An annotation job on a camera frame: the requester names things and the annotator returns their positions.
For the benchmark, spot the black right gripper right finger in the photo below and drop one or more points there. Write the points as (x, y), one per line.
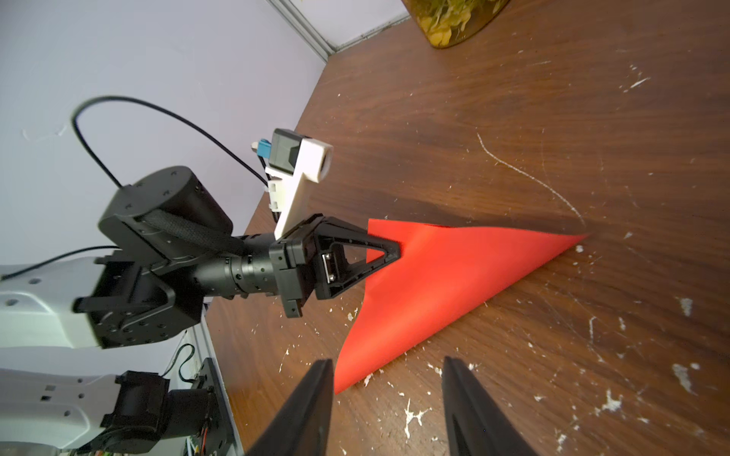
(474, 422)

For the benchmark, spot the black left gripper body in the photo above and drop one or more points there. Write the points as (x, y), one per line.
(307, 262)

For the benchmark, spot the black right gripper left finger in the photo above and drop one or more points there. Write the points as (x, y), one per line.
(302, 425)

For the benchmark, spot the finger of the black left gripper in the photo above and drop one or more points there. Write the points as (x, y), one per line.
(334, 273)

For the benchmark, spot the red square paper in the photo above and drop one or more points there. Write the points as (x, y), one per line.
(442, 274)

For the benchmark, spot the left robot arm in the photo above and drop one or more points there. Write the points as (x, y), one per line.
(171, 247)

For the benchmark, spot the artificial plant in amber vase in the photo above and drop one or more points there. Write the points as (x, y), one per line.
(446, 23)

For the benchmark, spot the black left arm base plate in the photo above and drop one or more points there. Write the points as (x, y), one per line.
(218, 435)

